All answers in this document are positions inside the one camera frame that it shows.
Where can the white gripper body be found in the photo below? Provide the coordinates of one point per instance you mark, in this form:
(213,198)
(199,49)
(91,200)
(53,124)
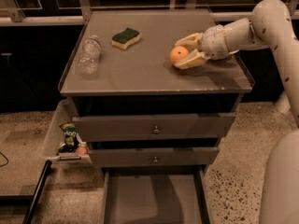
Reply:
(213,41)

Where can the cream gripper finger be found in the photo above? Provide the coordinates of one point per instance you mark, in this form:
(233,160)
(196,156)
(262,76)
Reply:
(191,41)
(194,59)

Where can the orange fruit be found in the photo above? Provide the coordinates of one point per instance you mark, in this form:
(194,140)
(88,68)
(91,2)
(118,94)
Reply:
(178,53)

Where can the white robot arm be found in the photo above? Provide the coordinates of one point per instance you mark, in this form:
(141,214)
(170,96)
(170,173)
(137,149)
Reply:
(268,26)

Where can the grey top drawer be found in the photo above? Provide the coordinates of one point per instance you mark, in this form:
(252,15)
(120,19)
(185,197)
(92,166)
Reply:
(153,127)

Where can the grey drawer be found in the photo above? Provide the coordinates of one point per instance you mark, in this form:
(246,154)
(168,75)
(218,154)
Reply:
(138,157)
(162,195)
(153,127)

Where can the grey drawer cabinet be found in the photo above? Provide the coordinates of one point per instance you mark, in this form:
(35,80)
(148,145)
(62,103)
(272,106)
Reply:
(142,81)

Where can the grey middle drawer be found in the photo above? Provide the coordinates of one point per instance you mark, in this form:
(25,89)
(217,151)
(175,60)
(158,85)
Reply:
(138,157)

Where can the grey bottom drawer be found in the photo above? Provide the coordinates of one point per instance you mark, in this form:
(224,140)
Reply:
(162,195)

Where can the green yellow sponge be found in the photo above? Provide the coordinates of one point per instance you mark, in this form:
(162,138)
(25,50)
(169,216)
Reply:
(125,39)

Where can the clear plastic water bottle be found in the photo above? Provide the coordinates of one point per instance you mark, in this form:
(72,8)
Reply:
(89,56)

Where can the small red fruit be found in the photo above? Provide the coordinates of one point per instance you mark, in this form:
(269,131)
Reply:
(82,151)

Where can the green snack bag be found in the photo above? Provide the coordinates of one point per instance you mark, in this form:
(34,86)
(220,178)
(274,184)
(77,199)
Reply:
(70,133)

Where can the metal railing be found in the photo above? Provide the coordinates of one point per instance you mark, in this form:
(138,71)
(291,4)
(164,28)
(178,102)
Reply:
(46,16)

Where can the black bar on floor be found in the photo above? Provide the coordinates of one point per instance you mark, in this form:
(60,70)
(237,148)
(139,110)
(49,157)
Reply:
(37,193)

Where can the white post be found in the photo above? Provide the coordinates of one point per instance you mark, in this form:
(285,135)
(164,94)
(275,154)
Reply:
(282,104)

